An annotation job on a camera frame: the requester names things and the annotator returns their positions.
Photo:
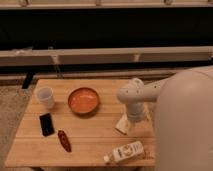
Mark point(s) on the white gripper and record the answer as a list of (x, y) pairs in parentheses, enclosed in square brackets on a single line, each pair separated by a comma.
[(136, 112)]

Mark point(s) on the white sponge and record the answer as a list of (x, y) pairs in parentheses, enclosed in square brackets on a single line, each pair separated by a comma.
[(123, 125)]

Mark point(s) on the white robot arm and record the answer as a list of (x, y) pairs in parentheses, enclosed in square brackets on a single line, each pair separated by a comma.
[(183, 117)]

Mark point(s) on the orange ceramic bowl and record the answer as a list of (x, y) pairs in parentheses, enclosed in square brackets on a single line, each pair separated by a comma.
[(83, 100)]

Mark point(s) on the wooden table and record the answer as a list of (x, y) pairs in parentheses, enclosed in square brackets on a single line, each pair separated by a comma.
[(91, 138)]

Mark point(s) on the black rectangular phone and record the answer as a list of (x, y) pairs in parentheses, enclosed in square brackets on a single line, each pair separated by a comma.
[(46, 124)]

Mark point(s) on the white plastic cup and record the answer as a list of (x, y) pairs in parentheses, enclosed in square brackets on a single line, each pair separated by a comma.
[(44, 95)]

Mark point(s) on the black post foot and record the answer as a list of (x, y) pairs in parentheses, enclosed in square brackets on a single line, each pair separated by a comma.
[(28, 79)]

